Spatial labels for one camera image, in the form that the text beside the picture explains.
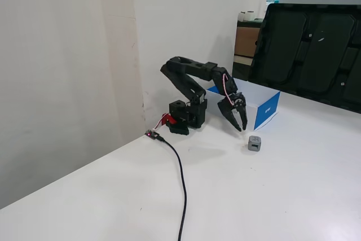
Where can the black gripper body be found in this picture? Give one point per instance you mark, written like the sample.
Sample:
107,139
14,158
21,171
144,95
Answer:
232,107

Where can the dark shelf board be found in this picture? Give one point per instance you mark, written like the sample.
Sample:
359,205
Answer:
253,23

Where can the gray cube block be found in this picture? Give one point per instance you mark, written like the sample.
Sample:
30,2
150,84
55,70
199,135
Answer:
255,145

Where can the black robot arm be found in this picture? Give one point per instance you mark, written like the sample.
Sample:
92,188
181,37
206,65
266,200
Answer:
183,83

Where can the small controller board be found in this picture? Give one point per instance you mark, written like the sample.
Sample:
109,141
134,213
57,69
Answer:
150,134

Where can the blue and white cardboard box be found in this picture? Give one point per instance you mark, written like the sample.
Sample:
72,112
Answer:
266,111

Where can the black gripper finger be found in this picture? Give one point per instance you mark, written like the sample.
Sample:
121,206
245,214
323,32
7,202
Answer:
229,115
243,118

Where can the large black plastic tray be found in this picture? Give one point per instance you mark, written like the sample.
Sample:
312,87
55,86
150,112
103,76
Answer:
310,54

